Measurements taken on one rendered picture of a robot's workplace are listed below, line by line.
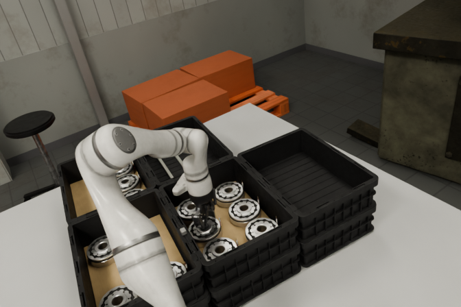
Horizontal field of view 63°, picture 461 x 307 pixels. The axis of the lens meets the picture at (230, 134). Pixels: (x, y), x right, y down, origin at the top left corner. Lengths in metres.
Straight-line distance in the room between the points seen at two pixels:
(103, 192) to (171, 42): 3.27
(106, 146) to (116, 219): 0.13
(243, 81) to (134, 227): 3.01
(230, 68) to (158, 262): 2.91
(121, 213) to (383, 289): 0.81
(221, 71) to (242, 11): 1.08
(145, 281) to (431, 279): 0.87
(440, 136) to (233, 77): 1.84
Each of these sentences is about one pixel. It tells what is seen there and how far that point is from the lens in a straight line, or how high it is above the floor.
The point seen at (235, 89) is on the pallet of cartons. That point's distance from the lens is 3.60.
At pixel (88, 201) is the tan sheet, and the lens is 1.53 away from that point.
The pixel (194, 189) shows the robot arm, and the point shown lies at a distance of 1.09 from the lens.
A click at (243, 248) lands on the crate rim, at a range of 1.03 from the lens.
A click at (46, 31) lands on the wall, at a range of 3.61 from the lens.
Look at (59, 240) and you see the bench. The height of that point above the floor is 0.70.
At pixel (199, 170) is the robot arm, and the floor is 1.08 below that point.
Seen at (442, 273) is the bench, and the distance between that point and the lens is 1.32.
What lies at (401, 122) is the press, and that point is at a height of 0.37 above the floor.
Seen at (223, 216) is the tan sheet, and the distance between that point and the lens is 1.27.
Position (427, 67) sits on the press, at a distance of 2.44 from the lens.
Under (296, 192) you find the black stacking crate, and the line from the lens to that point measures 1.32.
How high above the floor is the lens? 1.69
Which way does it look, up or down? 31 degrees down
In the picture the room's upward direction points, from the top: 10 degrees counter-clockwise
